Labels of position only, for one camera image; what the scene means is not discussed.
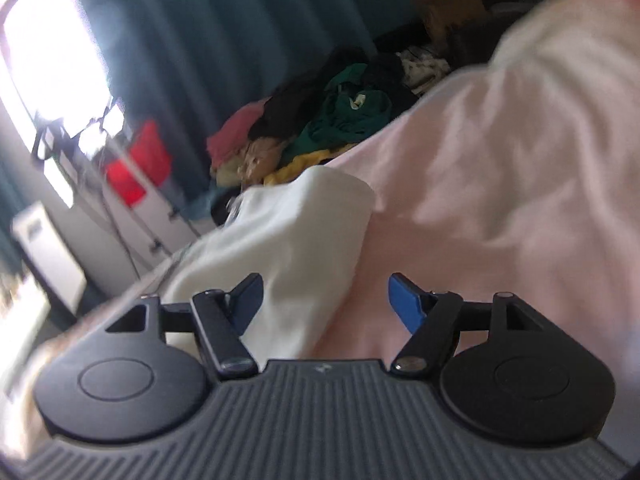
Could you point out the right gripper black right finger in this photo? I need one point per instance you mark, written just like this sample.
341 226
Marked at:
435 321

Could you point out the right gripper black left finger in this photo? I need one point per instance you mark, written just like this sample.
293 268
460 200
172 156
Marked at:
217 320

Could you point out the cream white sweatpants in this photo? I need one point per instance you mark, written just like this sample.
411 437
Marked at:
304 238

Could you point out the black white folding chair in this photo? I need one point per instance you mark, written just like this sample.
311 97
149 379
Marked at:
46 250

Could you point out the pile of dark clothes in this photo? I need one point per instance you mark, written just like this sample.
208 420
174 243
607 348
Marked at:
318 116

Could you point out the pink blue bed sheet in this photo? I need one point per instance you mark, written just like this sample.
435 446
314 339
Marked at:
521 176

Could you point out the red garment on stand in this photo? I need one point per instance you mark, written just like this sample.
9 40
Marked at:
140 164

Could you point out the teal right curtain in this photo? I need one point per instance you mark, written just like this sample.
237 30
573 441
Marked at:
190 64

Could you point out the window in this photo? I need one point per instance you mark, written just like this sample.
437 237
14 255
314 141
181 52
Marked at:
57 68

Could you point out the brown paper bag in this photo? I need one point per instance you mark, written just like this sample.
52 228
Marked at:
440 17

